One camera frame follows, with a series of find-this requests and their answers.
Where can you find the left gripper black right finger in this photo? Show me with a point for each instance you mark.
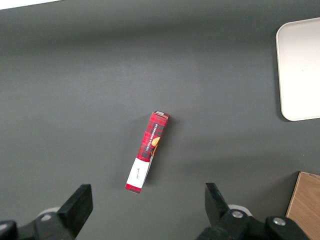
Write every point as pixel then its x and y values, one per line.
pixel 225 222

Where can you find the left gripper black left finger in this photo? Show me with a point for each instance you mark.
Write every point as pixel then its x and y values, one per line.
pixel 65 220

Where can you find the beige plastic tray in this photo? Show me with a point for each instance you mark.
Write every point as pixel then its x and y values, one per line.
pixel 300 70

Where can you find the wooden two-drawer cabinet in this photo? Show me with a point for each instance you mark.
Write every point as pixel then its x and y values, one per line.
pixel 306 205

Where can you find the red plaid shortbread box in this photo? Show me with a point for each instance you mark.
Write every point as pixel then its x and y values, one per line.
pixel 150 145

